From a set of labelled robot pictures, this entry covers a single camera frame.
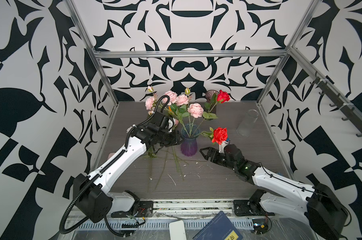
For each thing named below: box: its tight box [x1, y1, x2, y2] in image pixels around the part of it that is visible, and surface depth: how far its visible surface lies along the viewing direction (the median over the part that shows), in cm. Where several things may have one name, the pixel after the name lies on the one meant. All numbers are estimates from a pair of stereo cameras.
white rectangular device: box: [169, 220, 187, 240], surface depth 66 cm
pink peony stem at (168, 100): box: [145, 85, 190, 136], surface depth 73 cm
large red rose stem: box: [195, 127, 228, 145], surface depth 67 cm
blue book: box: [192, 210, 244, 240], surface depth 70 cm
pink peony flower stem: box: [176, 87, 204, 137], surface depth 76 cm
